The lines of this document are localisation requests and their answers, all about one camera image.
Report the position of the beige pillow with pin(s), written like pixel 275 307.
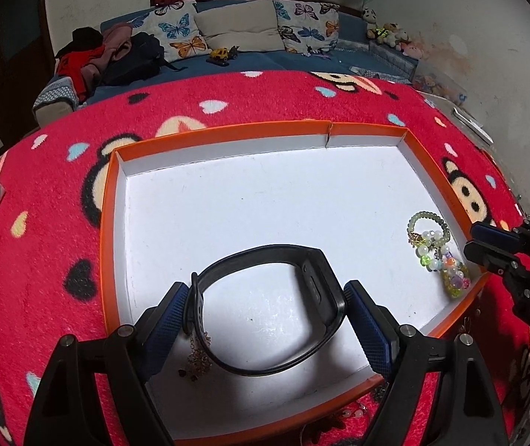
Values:
pixel 241 25

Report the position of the dark wooden door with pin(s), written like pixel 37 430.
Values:
pixel 5 46

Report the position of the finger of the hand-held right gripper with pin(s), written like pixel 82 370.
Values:
pixel 490 256
pixel 497 237

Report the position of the yellow toy truck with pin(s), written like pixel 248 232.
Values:
pixel 218 55

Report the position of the blue sofa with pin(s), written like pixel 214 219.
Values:
pixel 265 62

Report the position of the white long box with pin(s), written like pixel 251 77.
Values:
pixel 471 123

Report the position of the group of plush toys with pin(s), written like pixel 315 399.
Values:
pixel 395 37

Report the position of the clear plastic storage box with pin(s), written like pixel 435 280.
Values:
pixel 436 81

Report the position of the dark toy vehicle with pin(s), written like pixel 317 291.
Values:
pixel 233 53

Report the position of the butterfly print pillow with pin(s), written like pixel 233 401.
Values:
pixel 179 32
pixel 306 25

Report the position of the orange cardboard tray box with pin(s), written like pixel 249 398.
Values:
pixel 246 204

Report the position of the pink garment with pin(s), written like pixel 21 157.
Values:
pixel 116 44

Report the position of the black smart band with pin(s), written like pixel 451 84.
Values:
pixel 327 297

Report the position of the panda plush toy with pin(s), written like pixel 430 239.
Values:
pixel 369 16

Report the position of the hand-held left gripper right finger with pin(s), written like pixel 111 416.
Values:
pixel 371 330

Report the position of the red printed blanket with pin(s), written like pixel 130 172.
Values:
pixel 51 241

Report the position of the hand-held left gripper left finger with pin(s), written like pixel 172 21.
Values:
pixel 167 325

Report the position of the red garment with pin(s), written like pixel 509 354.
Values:
pixel 77 62

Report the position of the black backpack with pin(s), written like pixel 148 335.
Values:
pixel 135 58

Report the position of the black cloth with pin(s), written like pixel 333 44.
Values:
pixel 86 37

